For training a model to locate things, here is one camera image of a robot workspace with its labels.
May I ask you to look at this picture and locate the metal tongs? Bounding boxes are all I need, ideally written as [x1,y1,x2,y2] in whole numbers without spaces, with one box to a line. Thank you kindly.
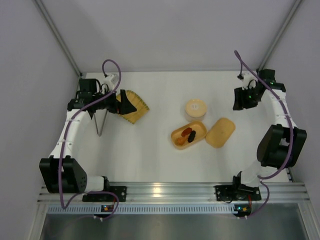
[93,110,108,137]

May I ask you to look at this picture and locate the right aluminium frame post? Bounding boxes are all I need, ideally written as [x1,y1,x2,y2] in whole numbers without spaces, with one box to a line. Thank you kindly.
[256,0,304,72]

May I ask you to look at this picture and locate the aluminium frame post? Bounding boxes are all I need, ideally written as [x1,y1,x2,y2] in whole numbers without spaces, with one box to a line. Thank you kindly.
[32,0,83,78]
[256,0,304,72]

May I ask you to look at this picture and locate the round beige lid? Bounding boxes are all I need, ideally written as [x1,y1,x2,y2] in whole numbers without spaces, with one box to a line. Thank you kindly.
[185,99,208,118]

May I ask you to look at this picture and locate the left aluminium frame post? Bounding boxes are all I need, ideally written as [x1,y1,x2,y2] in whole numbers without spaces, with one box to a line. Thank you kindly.
[32,0,83,78]

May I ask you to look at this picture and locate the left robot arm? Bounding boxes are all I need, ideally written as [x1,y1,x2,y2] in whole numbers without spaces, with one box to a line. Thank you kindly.
[39,74,137,194]

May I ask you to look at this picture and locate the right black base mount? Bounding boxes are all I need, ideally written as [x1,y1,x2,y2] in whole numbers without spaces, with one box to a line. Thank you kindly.
[214,184,262,203]

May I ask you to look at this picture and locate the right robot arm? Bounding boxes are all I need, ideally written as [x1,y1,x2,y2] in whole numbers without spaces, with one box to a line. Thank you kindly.
[231,69,307,201]

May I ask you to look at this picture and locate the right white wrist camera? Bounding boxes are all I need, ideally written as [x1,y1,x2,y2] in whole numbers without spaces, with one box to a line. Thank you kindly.
[237,72,257,90]

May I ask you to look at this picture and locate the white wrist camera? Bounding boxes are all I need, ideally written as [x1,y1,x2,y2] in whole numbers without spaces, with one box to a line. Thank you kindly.
[103,73,119,89]
[237,72,257,90]

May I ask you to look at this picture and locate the black sea cucumber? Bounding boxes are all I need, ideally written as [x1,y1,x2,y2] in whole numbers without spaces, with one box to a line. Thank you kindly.
[187,130,196,143]

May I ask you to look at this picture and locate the tan rectangular box lid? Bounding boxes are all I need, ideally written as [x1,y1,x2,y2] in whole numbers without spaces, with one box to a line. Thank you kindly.
[205,117,236,149]

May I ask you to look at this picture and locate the tan rectangular lunch box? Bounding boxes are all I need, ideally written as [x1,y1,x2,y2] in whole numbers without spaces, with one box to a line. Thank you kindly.
[170,120,207,150]

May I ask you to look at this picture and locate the bamboo fan-shaped tray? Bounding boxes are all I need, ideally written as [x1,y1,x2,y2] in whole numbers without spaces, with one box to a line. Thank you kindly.
[118,90,150,125]

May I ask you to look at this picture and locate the fried chicken piece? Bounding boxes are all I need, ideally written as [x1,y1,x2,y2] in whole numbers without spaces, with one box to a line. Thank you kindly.
[176,136,188,146]

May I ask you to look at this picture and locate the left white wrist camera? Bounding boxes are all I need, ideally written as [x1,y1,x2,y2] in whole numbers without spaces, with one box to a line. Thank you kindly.
[103,73,119,89]

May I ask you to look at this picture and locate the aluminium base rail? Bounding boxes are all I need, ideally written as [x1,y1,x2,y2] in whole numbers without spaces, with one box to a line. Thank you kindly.
[37,181,311,203]

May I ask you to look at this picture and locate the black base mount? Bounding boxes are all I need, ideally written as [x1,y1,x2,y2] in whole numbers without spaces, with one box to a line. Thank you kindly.
[214,184,262,203]
[82,185,127,203]

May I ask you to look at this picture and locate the round steel-lined container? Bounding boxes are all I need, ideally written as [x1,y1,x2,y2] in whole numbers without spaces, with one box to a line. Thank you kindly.
[185,110,207,122]

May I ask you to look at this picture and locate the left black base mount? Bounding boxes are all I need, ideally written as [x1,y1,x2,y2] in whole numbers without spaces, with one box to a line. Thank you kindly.
[82,185,127,203]

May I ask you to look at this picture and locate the slotted cable duct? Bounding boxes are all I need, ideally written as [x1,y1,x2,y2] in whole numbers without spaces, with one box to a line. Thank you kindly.
[47,204,237,215]

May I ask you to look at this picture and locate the red-orange food slice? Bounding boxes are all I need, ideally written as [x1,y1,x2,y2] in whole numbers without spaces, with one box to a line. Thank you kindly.
[181,127,193,137]

